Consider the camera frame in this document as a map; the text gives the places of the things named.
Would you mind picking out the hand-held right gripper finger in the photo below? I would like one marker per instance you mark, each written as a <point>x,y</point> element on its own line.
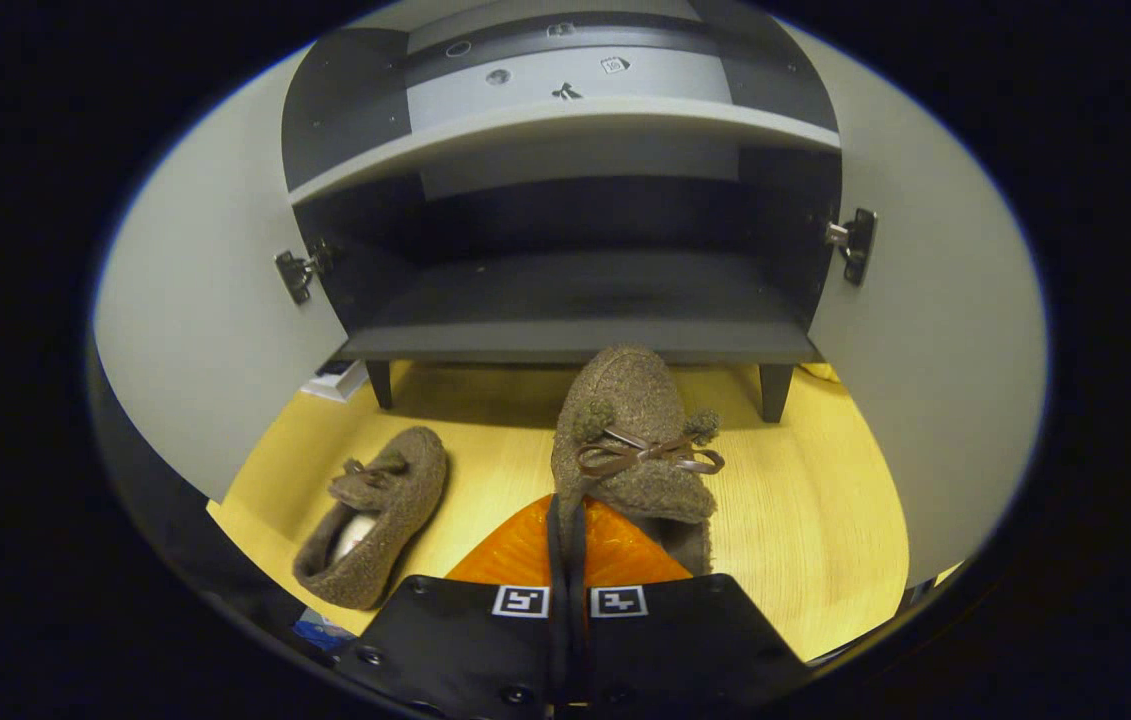
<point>576,560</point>
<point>556,560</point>

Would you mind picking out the brown fuzzy shoe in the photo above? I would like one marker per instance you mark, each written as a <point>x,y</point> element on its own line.
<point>625,400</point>
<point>395,500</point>

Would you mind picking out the grey shoe cabinet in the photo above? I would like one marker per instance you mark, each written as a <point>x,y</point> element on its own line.
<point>565,300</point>

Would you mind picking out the metal door hinge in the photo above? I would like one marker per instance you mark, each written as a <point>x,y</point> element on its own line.
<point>857,245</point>
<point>297,272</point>

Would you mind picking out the blue object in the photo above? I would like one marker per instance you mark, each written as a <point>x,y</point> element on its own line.
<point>323,630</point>

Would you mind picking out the stack of white booklets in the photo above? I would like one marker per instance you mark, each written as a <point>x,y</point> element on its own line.
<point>335,382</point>

